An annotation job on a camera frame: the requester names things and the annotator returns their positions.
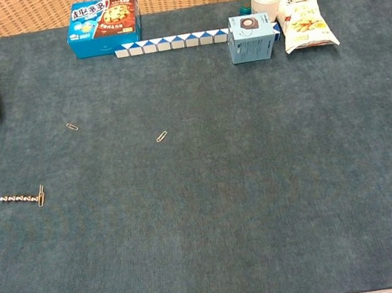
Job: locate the blue cookie box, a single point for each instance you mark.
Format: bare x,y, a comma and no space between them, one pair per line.
100,27

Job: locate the blue white snake puzzle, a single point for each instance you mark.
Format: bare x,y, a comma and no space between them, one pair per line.
171,42

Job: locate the blue-green table mat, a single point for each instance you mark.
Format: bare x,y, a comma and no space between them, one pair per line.
240,165

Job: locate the light blue speaker box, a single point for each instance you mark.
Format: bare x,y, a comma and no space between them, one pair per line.
250,41

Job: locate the white peanut snack bag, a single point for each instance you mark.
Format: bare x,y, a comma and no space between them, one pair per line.
305,23

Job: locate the small teal bottle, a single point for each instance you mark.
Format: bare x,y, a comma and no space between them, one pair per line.
244,10

